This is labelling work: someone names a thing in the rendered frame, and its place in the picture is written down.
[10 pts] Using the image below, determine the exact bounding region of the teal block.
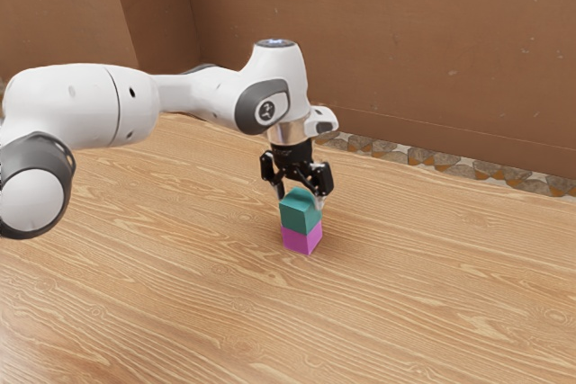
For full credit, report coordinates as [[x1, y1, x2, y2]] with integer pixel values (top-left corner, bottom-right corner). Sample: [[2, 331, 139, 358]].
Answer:
[[278, 186, 323, 237]]

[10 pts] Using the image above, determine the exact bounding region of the magenta block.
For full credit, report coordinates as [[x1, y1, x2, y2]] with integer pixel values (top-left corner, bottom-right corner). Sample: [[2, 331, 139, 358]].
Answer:
[[280, 220, 324, 256]]

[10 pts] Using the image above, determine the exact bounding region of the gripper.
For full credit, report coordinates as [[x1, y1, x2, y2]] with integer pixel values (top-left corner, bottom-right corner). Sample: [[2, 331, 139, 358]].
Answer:
[[258, 139, 336, 211]]

